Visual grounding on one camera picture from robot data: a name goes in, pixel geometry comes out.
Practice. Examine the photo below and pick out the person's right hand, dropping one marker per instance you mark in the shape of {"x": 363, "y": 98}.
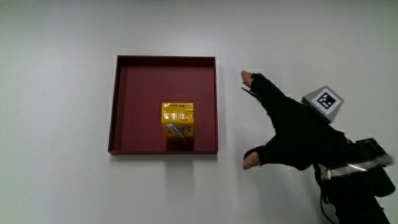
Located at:
{"x": 298, "y": 137}

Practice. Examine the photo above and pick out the yellow ice redtea carton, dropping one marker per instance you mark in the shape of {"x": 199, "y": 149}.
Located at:
{"x": 178, "y": 119}

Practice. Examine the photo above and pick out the person's right forearm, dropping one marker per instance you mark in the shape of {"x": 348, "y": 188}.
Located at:
{"x": 354, "y": 193}

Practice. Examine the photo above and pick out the dark red square tray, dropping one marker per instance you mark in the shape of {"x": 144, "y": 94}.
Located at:
{"x": 143, "y": 93}

